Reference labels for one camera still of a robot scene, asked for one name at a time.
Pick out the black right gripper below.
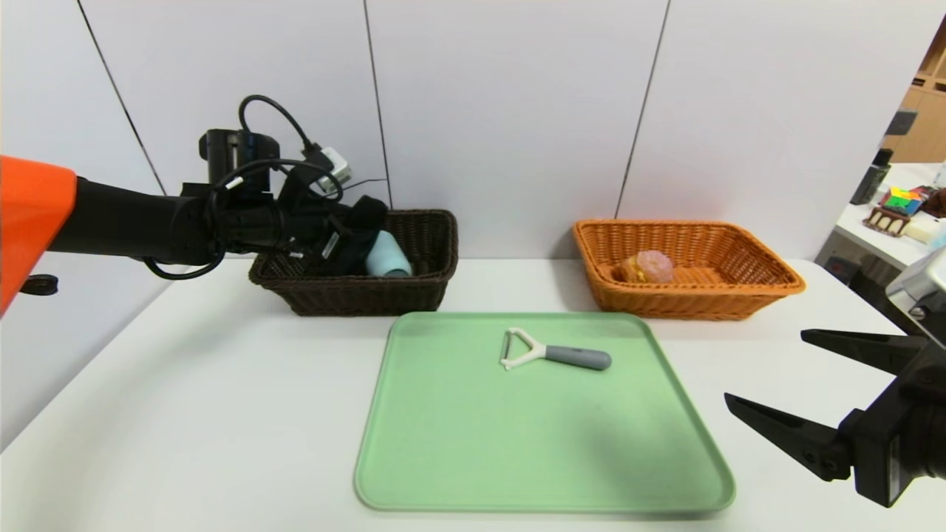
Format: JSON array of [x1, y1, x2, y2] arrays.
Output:
[[724, 329, 946, 508]]

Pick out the pink and yellow cream bun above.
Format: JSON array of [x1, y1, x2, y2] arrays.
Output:
[[619, 250, 675, 284]]

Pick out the white peeler with grey handle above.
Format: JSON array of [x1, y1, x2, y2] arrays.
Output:
[[500, 327, 613, 372]]

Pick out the blue-grey plastic cup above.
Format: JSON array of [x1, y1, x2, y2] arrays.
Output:
[[364, 231, 412, 279]]

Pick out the black glasses case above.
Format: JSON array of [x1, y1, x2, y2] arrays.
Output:
[[333, 195, 389, 278]]

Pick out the orange wicker basket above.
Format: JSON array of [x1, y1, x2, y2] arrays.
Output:
[[573, 219, 806, 321]]

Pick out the dark brown wicker basket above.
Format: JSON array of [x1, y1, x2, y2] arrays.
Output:
[[249, 210, 460, 317]]

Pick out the white background table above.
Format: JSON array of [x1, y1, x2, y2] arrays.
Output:
[[834, 164, 946, 290]]

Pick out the chocolate cake toy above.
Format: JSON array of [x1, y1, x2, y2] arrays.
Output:
[[861, 207, 910, 239]]

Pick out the colourful puzzle cube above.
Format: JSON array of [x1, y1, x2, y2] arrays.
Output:
[[882, 188, 922, 217]]

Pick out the dark green box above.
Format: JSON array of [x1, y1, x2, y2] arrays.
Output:
[[848, 149, 893, 207]]

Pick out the light green plastic tray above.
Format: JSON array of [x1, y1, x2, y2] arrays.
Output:
[[354, 311, 735, 514]]

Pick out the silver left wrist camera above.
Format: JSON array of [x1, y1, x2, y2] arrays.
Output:
[[316, 146, 354, 194]]

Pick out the black left camera cable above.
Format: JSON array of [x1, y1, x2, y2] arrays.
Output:
[[238, 95, 344, 202]]

